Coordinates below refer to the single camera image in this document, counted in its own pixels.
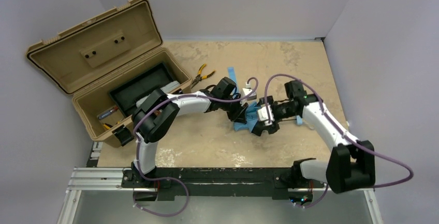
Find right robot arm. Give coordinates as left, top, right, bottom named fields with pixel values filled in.
left=252, top=80, right=375, bottom=193

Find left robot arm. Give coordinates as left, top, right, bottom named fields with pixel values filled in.
left=131, top=77, right=255, bottom=185

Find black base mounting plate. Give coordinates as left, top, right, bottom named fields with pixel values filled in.
left=121, top=167, right=324, bottom=201

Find grey box in toolbox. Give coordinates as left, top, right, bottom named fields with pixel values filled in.
left=158, top=81, right=180, bottom=94

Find black toolbox tray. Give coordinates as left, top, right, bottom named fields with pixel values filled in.
left=109, top=62, right=179, bottom=117

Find black toolbox front latch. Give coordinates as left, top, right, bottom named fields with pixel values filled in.
left=112, top=126, right=134, bottom=146

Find yellow tool in toolbox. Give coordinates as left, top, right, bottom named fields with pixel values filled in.
left=103, top=121, right=121, bottom=130

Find tan plastic toolbox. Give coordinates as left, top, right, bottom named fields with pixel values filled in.
left=26, top=0, right=192, bottom=147

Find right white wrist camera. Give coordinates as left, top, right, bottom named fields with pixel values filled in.
left=257, top=104, right=274, bottom=126

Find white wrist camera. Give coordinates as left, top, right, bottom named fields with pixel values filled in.
left=241, top=88, right=257, bottom=101
left=257, top=104, right=274, bottom=126

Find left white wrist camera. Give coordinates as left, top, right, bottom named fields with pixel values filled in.
left=241, top=88, right=257, bottom=101

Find yellow handled pliers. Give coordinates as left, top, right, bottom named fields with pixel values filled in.
left=191, top=63, right=217, bottom=88

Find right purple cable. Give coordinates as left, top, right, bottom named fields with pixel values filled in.
left=263, top=73, right=414, bottom=210

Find aluminium rail frame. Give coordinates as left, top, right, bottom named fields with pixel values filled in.
left=56, top=129, right=382, bottom=223

